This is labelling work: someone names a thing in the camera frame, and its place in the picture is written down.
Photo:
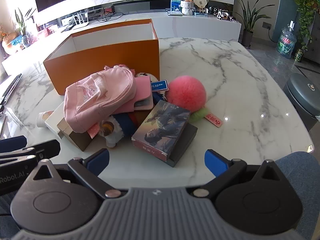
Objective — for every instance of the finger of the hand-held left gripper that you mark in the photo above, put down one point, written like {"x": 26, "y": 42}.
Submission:
{"x": 47, "y": 148}
{"x": 12, "y": 143}

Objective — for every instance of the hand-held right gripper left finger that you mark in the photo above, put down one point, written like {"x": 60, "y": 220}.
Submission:
{"x": 98, "y": 159}

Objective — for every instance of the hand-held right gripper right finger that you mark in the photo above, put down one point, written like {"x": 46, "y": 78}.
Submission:
{"x": 215, "y": 161}

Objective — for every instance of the white box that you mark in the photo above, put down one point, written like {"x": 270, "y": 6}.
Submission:
{"x": 53, "y": 123}

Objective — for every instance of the dark grey box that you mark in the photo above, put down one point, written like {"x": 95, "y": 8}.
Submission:
{"x": 183, "y": 147}

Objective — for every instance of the plush bear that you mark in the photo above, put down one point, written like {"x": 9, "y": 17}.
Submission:
{"x": 126, "y": 125}

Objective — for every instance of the illustrated book box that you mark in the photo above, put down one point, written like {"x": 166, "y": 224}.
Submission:
{"x": 160, "y": 127}

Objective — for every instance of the pink fluffy pom-pom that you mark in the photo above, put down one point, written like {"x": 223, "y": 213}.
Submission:
{"x": 186, "y": 92}

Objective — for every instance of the pink wallet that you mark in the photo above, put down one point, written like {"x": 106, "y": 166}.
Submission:
{"x": 143, "y": 90}

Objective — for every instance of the blue white hang tag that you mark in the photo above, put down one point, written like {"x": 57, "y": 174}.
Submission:
{"x": 160, "y": 85}

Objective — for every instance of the white crochet doll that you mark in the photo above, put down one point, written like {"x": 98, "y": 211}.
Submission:
{"x": 143, "y": 75}

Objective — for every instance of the orange cardboard box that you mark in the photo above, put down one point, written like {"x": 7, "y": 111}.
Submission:
{"x": 105, "y": 62}

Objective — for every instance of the brown kraft box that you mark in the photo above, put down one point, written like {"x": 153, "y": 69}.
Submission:
{"x": 78, "y": 140}

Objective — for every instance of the white printed cup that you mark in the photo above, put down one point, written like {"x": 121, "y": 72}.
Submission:
{"x": 43, "y": 120}

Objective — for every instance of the black remote control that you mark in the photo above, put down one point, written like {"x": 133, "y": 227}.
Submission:
{"x": 11, "y": 88}

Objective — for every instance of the dried flowers in pot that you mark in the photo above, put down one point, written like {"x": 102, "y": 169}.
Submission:
{"x": 10, "y": 43}

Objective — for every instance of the blue packet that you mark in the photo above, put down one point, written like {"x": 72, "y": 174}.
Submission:
{"x": 17, "y": 40}

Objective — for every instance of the green plant in blue vase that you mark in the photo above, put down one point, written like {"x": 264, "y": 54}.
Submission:
{"x": 25, "y": 38}

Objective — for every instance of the grey round stool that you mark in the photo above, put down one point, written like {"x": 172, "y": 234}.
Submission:
{"x": 302, "y": 92}

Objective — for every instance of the red gift boxes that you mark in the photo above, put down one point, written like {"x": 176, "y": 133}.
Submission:
{"x": 47, "y": 32}

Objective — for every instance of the small black box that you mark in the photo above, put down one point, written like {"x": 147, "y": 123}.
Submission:
{"x": 68, "y": 28}

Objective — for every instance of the white router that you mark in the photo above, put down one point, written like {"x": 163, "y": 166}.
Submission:
{"x": 81, "y": 22}

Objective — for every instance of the white marble tv console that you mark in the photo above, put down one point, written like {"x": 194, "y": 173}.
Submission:
{"x": 200, "y": 27}

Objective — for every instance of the green can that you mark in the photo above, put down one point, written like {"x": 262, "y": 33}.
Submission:
{"x": 299, "y": 55}

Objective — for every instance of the blue water jug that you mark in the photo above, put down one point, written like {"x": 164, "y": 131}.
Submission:
{"x": 287, "y": 42}

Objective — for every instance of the potted green plant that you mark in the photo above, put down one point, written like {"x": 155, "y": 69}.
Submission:
{"x": 248, "y": 20}

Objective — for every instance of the black white cow toys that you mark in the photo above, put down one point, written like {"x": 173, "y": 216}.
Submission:
{"x": 222, "y": 14}

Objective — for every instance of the clear acrylic block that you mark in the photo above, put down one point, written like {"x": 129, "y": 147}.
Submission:
{"x": 201, "y": 14}

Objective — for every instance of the small red box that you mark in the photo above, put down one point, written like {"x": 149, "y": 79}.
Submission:
{"x": 108, "y": 10}

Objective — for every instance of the silver laptop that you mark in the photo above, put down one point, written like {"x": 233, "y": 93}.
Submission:
{"x": 175, "y": 13}

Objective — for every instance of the teddy bear bouquet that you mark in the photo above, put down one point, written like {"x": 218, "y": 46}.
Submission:
{"x": 187, "y": 3}

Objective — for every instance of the round paper fan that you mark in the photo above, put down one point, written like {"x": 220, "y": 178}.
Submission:
{"x": 200, "y": 0}

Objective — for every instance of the green blue painting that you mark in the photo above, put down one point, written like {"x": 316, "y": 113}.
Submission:
{"x": 175, "y": 1}

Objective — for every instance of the hanging ivy plant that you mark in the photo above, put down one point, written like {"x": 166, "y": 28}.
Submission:
{"x": 306, "y": 2}

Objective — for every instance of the grey wall socket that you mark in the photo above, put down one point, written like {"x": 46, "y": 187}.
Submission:
{"x": 267, "y": 25}

